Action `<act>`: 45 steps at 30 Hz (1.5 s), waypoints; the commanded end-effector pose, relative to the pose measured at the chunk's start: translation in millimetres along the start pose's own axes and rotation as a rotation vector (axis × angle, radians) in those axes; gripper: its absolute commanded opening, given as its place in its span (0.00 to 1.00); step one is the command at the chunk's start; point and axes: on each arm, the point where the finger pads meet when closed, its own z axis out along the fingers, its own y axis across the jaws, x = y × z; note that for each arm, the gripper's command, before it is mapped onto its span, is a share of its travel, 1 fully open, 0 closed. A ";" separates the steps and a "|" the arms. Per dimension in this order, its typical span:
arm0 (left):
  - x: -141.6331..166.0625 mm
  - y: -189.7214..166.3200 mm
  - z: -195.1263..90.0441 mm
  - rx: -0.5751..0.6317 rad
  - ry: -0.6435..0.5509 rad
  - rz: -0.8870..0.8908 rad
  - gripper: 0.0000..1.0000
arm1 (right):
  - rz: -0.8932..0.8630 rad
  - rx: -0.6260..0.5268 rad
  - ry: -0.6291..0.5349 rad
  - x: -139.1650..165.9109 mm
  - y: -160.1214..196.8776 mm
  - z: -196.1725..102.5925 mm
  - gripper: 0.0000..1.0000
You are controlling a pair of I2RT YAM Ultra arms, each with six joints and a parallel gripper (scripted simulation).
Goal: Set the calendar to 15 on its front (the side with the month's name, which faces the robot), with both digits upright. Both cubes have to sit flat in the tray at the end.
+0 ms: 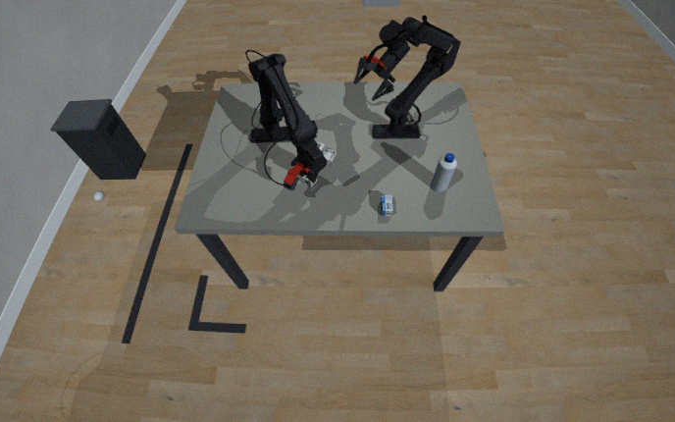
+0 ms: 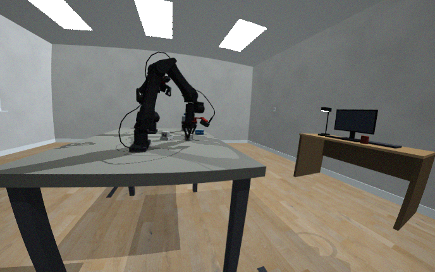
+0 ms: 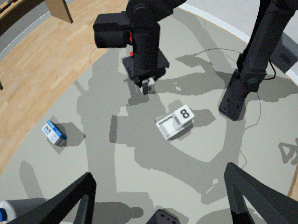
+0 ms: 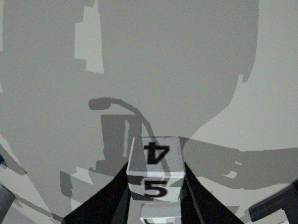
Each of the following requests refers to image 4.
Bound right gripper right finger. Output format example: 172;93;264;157
180;162;245;224

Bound white bottle with blue cap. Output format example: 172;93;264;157
0;185;15;224

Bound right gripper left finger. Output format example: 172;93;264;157
61;161;131;224

